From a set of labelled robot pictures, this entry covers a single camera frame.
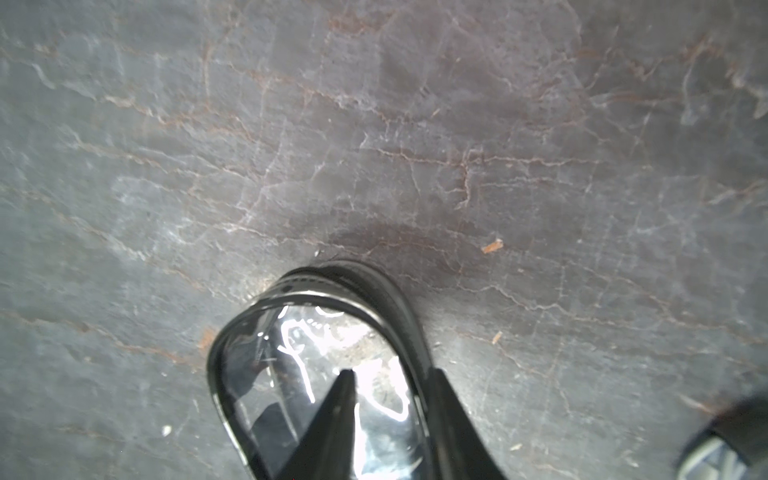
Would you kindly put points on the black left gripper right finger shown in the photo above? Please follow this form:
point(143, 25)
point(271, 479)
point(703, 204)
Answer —
point(457, 448)

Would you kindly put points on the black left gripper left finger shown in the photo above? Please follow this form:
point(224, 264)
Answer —
point(326, 449)

